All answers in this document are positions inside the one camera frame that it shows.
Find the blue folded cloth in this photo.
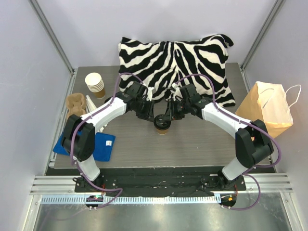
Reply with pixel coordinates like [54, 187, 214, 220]
[52, 132, 116, 162]

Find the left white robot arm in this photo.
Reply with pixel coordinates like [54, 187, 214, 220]
[61, 82, 156, 192]

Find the brown paper takeout bag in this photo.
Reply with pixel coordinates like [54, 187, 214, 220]
[235, 81, 302, 138]

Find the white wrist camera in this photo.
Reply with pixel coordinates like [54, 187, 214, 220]
[146, 87, 156, 101]
[170, 83, 181, 101]

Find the stack of paper cups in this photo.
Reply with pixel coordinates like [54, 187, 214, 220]
[85, 72, 105, 99]

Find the cardboard cup carrier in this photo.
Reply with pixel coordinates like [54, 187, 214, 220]
[65, 93, 87, 120]

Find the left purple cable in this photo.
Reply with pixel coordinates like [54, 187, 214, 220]
[70, 73, 147, 207]

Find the purple cable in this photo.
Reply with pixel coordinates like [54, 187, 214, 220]
[70, 73, 147, 207]
[173, 74, 282, 211]

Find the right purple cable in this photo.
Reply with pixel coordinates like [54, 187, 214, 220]
[173, 74, 282, 211]

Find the aluminium frame rail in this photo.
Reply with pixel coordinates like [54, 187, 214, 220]
[30, 175, 77, 194]

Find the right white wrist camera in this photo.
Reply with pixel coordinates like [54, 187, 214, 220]
[170, 83, 181, 101]

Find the white paper straws bundle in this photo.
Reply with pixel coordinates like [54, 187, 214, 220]
[85, 95, 108, 132]

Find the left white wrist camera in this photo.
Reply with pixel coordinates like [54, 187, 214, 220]
[146, 87, 156, 101]

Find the white slotted cable duct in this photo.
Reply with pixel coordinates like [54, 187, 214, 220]
[40, 194, 221, 205]

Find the zebra print pillow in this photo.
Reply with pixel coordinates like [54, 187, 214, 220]
[118, 34, 236, 107]

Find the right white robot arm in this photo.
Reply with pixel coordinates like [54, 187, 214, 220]
[154, 84, 274, 190]

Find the brown paper coffee cup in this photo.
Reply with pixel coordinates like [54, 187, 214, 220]
[156, 128, 168, 135]

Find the black plastic cup lid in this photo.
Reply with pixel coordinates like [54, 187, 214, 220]
[154, 114, 171, 130]

